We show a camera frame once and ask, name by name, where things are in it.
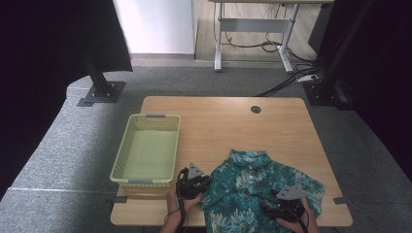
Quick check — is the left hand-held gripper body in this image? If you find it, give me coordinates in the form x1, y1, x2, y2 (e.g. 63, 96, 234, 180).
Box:
176, 162, 204, 200

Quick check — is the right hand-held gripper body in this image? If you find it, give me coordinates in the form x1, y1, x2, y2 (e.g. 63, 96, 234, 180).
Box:
271, 185, 309, 222

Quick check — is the teal floral shirt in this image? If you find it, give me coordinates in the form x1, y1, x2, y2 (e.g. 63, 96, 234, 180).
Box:
198, 149, 326, 233

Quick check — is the pale green plastic basket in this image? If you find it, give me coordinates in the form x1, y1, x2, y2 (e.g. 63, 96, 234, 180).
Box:
109, 113, 181, 188

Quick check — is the person's left hand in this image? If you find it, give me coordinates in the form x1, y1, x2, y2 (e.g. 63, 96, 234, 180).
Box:
166, 183, 203, 224

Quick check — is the person's right hand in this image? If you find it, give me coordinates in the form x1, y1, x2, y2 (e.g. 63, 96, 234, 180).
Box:
275, 197, 320, 233

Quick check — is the black metal stand with base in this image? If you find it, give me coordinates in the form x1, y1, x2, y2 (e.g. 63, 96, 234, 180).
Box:
304, 0, 373, 111
77, 48, 126, 108

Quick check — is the white power strip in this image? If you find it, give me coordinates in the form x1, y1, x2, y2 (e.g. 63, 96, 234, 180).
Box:
297, 74, 320, 83

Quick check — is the white panel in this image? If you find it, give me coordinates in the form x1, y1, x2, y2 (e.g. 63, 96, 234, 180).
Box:
113, 0, 195, 54

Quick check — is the white-legged desk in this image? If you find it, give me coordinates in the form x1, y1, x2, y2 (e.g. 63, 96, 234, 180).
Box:
208, 0, 334, 74

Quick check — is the dark curtain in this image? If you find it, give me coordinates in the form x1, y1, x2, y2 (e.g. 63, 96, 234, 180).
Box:
324, 0, 412, 183

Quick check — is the black curtain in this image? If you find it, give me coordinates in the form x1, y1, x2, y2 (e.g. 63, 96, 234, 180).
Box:
0, 0, 134, 198

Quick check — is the right hand-held gripper black cable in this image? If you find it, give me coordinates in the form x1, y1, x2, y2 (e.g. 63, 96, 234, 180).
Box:
291, 200, 310, 233

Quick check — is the hand-held gripper black cable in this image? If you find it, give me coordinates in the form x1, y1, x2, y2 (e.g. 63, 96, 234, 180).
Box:
291, 200, 310, 233
163, 168, 189, 233

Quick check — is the left hand-held gripper black cable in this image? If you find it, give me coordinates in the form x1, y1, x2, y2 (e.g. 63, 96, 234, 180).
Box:
163, 168, 189, 233

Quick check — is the bundle of black floor cables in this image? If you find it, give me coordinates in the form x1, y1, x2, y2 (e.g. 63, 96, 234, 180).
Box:
256, 32, 325, 98

